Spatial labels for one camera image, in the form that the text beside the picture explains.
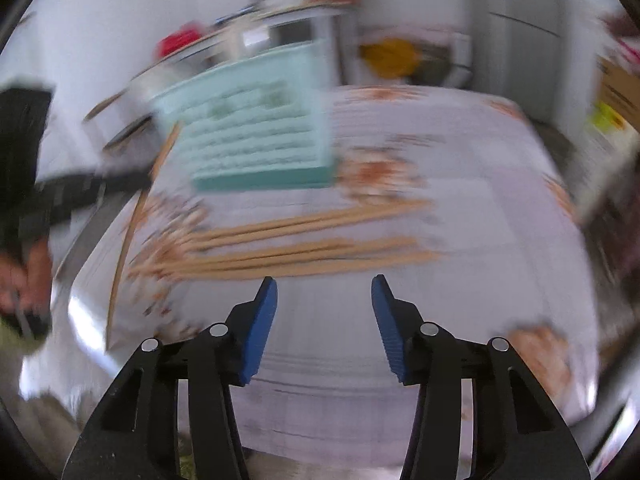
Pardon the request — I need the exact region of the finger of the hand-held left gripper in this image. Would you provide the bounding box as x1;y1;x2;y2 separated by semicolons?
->
37;170;153;226

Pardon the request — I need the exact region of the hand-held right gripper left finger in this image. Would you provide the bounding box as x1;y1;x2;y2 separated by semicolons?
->
61;276;279;480

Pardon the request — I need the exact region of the red container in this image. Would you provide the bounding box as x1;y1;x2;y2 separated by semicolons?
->
156;30;203;60

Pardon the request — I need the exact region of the wooden chopstick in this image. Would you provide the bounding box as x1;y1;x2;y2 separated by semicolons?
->
105;122;182;353

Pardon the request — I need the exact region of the teal star-pattern utensil holder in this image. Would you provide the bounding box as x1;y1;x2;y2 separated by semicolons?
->
150;42;338;193

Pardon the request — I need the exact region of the grey refrigerator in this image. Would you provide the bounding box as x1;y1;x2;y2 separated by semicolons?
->
470;0;576;126

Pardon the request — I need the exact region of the large printed cardboard box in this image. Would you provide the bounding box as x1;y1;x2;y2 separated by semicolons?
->
595;55;640;131

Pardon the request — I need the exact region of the pile of wooden chopsticks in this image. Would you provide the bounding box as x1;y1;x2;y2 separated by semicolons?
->
125;199;443;281

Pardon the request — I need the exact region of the white desk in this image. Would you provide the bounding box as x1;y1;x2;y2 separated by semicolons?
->
82;2;358;153

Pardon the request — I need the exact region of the person's left hand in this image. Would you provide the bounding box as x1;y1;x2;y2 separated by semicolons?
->
0;240;53;336

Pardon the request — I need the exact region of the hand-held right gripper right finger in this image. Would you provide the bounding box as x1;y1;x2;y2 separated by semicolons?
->
371;274;592;480

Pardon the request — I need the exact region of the yellow-green rice bag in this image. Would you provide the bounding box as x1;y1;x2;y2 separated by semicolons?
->
590;102;626;133

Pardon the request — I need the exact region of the yellow bag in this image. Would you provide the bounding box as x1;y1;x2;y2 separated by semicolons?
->
360;39;421;78

